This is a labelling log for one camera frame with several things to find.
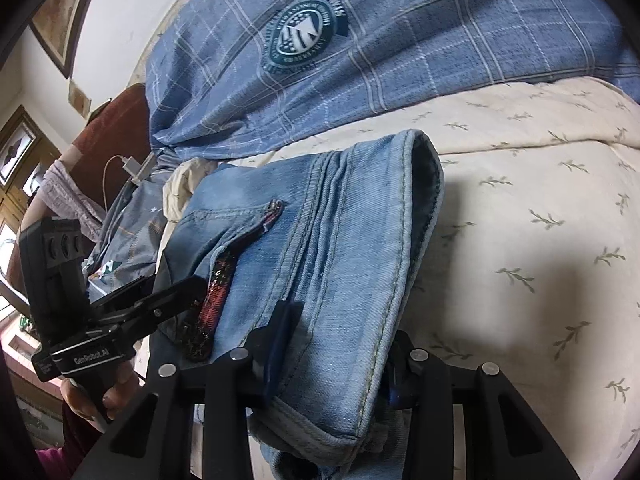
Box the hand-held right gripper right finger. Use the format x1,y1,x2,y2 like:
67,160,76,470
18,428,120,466
382,330,582,480

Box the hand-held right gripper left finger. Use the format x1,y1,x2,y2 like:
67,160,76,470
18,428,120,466
72,301,305,480

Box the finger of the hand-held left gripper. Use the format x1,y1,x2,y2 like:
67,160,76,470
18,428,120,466
106,275,209,342
88,275,162,318

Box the blue denim pants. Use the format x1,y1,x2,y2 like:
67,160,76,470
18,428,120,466
150,129,446,480

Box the person's left forearm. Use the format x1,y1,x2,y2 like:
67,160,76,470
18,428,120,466
35,407,110,480

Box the person's left hand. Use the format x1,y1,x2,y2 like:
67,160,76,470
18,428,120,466
61,359,140,423

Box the red plaid belt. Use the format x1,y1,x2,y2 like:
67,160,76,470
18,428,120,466
186,199,287,362

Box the blue star-print cloth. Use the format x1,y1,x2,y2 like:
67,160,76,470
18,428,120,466
86,167,177,307

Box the pink cloth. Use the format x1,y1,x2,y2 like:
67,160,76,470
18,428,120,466
42,159,107,227

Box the cream crumpled cloth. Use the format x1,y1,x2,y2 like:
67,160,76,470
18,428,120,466
164,157,217,222

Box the white charger plug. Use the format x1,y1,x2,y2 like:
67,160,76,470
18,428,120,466
127,156,157,185

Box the wooden cabinet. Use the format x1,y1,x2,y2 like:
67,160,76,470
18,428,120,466
0,105,62,311

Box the dark red headboard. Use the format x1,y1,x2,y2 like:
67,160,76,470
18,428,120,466
67,84,157,212

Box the cream leaf-print bedsheet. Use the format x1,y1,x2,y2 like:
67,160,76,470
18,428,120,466
190,77,640,480

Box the blue plaid blanket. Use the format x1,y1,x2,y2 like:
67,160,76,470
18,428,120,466
145,0,640,154

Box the white charging cable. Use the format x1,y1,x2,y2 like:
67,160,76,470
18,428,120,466
102,154,137,214

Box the framed wall picture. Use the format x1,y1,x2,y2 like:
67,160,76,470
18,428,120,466
29,0,102,79

